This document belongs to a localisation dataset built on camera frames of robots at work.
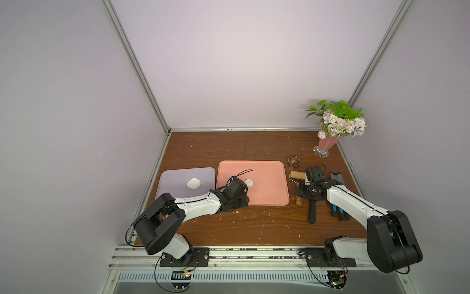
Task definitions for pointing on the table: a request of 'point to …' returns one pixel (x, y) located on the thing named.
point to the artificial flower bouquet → (337, 119)
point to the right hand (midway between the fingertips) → (301, 187)
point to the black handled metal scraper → (312, 211)
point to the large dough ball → (194, 184)
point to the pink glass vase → (324, 145)
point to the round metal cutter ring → (294, 160)
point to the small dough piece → (249, 182)
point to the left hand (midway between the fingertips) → (250, 202)
